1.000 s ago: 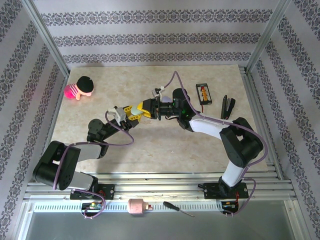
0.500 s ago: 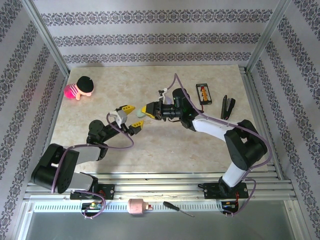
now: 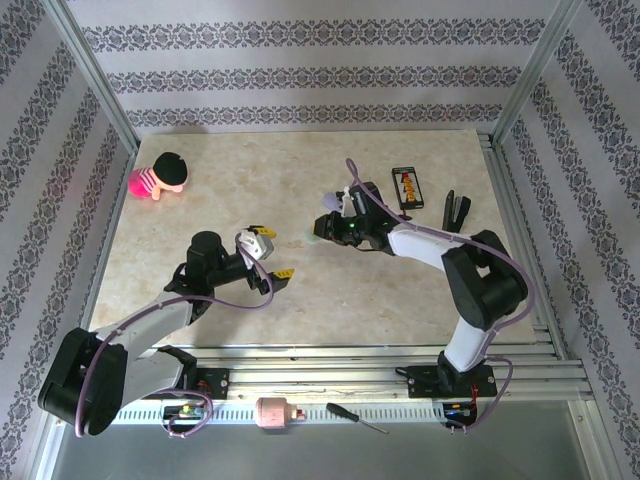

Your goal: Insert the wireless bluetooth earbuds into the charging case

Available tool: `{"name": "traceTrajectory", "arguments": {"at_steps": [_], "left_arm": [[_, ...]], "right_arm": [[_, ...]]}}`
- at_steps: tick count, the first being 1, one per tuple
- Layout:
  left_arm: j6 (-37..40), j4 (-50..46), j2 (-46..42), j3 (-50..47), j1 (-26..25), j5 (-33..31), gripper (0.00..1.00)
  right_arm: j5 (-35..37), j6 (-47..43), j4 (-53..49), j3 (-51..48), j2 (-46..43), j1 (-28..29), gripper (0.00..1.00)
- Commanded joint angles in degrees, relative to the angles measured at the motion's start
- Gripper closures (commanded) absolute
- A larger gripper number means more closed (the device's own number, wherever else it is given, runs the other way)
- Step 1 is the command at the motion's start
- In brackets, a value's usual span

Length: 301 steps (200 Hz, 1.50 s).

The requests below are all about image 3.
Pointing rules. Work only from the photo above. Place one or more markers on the mint green earbud charging case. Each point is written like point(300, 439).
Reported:
point(312, 240)

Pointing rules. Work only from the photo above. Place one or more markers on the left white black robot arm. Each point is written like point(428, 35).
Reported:
point(145, 320)

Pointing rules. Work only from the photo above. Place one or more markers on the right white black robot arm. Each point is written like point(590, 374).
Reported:
point(420, 247)

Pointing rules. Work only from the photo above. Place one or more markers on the black battery box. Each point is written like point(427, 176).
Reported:
point(409, 187)

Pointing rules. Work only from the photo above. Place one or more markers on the pink doll with black hat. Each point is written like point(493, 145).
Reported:
point(170, 167)

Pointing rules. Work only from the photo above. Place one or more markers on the black stapler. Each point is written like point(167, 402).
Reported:
point(457, 210)

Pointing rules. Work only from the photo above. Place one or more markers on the pink bottle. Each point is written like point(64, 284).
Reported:
point(272, 412)

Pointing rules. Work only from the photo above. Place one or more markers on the small controller board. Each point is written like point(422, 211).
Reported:
point(187, 411)
point(457, 411)

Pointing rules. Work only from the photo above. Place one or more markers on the grey metal sheet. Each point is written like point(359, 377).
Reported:
point(300, 455)

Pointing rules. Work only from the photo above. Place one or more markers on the aluminium side rail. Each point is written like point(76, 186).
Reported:
point(510, 210)
point(112, 225)

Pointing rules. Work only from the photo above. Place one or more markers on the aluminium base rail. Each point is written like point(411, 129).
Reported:
point(325, 385)

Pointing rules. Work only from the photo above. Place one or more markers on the aluminium frame post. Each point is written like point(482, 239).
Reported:
point(533, 75)
point(98, 80)

